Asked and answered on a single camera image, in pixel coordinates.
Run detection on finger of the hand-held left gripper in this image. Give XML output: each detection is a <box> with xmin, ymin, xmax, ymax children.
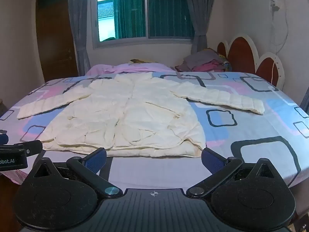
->
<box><xmin>0</xmin><ymin>130</ymin><xmax>9</xmax><ymax>146</ymax></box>
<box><xmin>13</xmin><ymin>140</ymin><xmax>43</xmax><ymax>157</ymax></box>

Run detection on white bed sheet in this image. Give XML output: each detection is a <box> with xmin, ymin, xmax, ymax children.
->
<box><xmin>0</xmin><ymin>63</ymin><xmax>309</xmax><ymax>190</ymax></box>

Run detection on pile of folded clothes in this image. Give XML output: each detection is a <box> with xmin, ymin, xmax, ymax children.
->
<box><xmin>174</xmin><ymin>48</ymin><xmax>233</xmax><ymax>73</ymax></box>

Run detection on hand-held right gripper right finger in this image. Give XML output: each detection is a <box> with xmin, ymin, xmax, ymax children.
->
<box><xmin>186</xmin><ymin>147</ymin><xmax>279</xmax><ymax>199</ymax></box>

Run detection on white charger cable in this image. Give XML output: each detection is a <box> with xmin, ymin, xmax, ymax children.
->
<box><xmin>270</xmin><ymin>3</ymin><xmax>290</xmax><ymax>84</ymax></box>

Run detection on window with white frame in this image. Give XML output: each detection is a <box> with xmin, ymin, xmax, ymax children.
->
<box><xmin>91</xmin><ymin>0</ymin><xmax>195</xmax><ymax>49</ymax></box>

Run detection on pink blanket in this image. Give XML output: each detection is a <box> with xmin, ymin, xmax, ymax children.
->
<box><xmin>85</xmin><ymin>62</ymin><xmax>175</xmax><ymax>76</ymax></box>

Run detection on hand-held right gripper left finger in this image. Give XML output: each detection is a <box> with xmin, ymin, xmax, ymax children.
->
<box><xmin>31</xmin><ymin>147</ymin><xmax>123</xmax><ymax>199</ymax></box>

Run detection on grey curtain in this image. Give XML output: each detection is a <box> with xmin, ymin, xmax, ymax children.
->
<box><xmin>182</xmin><ymin>0</ymin><xmax>218</xmax><ymax>55</ymax></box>
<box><xmin>67</xmin><ymin>0</ymin><xmax>97</xmax><ymax>76</ymax></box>

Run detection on white wall charger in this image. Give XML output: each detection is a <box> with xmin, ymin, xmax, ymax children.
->
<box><xmin>269</xmin><ymin>0</ymin><xmax>284</xmax><ymax>11</ymax></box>

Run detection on brown and white headboard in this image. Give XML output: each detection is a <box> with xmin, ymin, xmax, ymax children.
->
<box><xmin>217</xmin><ymin>33</ymin><xmax>285</xmax><ymax>88</ymax></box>

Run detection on brown wooden door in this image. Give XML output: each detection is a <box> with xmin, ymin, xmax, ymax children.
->
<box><xmin>36</xmin><ymin>0</ymin><xmax>79</xmax><ymax>83</ymax></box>

